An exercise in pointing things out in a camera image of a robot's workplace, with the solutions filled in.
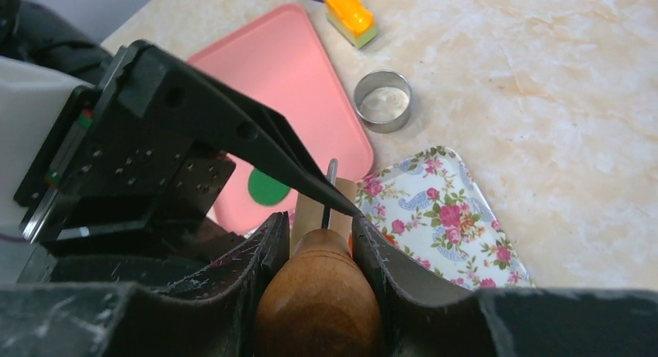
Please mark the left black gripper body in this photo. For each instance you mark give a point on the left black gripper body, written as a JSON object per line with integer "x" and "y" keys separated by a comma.
{"x": 118, "y": 172}

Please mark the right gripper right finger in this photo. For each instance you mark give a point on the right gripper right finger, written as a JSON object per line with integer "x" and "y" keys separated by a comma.
{"x": 426, "y": 315}

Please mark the floral patterned tray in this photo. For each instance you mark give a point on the floral patterned tray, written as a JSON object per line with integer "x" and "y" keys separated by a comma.
{"x": 439, "y": 217}

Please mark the wooden rolling pin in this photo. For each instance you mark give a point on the wooden rolling pin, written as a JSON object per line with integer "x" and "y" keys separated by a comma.
{"x": 319, "y": 303}

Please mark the orange yellow green block stack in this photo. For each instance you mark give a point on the orange yellow green block stack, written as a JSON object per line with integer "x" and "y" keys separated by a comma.
{"x": 352, "y": 20}

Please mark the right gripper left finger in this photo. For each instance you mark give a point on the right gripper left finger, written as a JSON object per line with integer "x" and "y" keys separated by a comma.
{"x": 112, "y": 305}

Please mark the pink plastic tray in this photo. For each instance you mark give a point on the pink plastic tray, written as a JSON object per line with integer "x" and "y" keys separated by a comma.
{"x": 278, "y": 60}

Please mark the green dough disc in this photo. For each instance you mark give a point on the green dough disc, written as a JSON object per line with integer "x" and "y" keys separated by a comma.
{"x": 265, "y": 190}

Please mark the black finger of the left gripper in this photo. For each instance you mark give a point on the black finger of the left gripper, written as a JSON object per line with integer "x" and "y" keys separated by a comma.
{"x": 225, "y": 119}

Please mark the orange-red dough piece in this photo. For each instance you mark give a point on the orange-red dough piece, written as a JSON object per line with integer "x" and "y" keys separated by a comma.
{"x": 387, "y": 237}

